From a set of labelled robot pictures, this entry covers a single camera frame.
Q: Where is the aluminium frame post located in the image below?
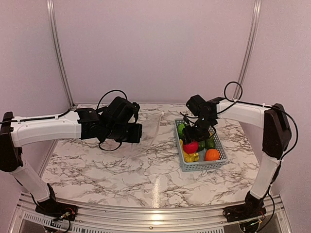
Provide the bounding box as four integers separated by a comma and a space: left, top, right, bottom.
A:
46, 0, 74, 108
238, 0, 262, 85

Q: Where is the clear zip top bag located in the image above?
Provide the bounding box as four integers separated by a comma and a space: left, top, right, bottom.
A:
111, 111, 164, 159

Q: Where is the right aluminium frame post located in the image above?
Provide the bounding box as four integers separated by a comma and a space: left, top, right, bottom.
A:
238, 0, 262, 85

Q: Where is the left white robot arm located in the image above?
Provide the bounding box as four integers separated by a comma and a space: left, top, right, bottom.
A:
0, 97, 142, 216

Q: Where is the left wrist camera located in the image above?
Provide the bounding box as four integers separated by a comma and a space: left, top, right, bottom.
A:
131, 102, 140, 123

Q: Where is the green bell pepper toy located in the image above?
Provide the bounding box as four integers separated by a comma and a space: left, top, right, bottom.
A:
197, 141, 206, 152

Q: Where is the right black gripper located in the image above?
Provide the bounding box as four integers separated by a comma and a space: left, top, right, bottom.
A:
182, 116, 215, 144

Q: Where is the red apple toy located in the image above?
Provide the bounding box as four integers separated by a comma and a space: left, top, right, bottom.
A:
182, 141, 199, 154

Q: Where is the grey plastic basket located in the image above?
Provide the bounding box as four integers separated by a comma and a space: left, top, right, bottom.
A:
174, 119, 228, 172

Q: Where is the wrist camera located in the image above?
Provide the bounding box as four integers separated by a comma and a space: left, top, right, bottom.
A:
179, 112, 193, 125
131, 102, 140, 123

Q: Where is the orange toy fruit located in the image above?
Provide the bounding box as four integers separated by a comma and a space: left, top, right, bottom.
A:
205, 149, 220, 161

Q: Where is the left aluminium frame post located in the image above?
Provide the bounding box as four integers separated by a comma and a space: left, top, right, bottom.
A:
46, 0, 74, 108

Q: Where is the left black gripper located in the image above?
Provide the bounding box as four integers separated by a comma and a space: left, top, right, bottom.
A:
105, 123, 142, 143

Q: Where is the yellow banana toy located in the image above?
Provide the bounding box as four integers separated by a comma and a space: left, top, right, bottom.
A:
183, 151, 199, 163

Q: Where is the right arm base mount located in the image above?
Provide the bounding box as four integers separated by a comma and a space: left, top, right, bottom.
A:
223, 191, 267, 222

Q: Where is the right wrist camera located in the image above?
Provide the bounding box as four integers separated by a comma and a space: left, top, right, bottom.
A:
179, 112, 193, 125

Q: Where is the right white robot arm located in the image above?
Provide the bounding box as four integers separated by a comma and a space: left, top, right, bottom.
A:
182, 95, 293, 217

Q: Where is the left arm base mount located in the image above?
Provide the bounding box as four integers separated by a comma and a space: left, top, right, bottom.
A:
35, 183, 78, 221

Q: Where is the green watermelon toy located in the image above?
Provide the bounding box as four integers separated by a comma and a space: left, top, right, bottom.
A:
177, 123, 186, 139

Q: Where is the green orange mango toy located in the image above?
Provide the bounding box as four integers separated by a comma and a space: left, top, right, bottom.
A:
205, 137, 215, 150

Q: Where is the aluminium front rail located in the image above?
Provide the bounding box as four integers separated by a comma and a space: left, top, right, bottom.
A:
8, 193, 292, 233

